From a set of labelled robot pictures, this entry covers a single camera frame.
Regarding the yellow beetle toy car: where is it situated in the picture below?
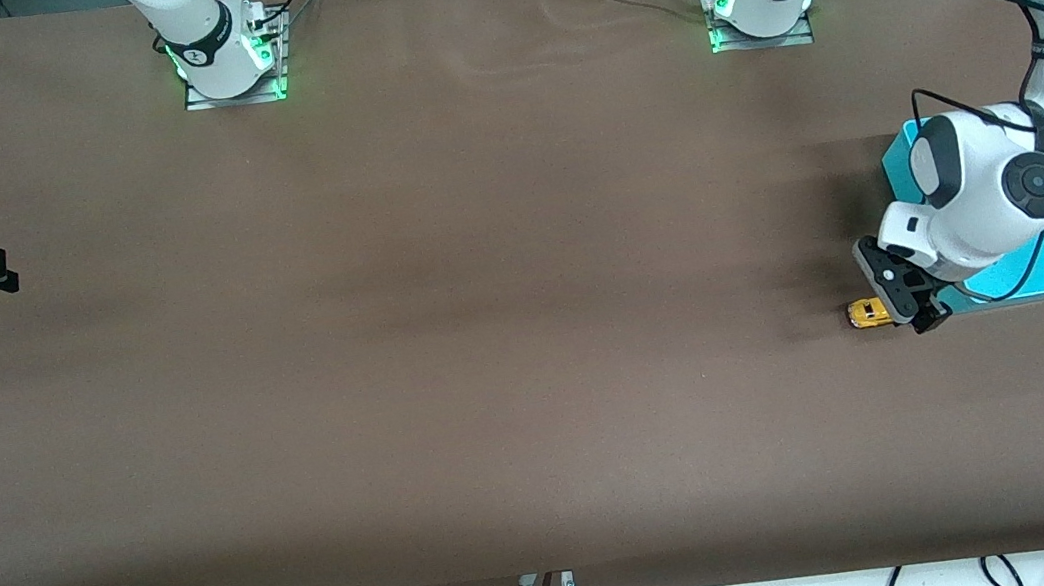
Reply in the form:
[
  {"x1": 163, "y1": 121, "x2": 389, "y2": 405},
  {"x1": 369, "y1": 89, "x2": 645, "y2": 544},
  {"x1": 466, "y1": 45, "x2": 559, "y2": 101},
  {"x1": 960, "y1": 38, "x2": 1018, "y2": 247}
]
[{"x1": 846, "y1": 295, "x2": 894, "y2": 331}]

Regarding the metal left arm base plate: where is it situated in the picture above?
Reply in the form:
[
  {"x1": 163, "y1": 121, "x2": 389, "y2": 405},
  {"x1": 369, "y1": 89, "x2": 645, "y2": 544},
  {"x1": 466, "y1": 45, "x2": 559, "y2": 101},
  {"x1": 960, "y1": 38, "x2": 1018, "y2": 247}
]
[{"x1": 700, "y1": 0, "x2": 818, "y2": 58}]

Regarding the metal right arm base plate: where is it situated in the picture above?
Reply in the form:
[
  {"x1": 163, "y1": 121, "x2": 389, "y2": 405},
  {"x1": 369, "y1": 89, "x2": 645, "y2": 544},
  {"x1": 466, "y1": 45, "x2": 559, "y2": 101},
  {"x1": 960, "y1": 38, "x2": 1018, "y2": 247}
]
[{"x1": 174, "y1": 7, "x2": 296, "y2": 113}]

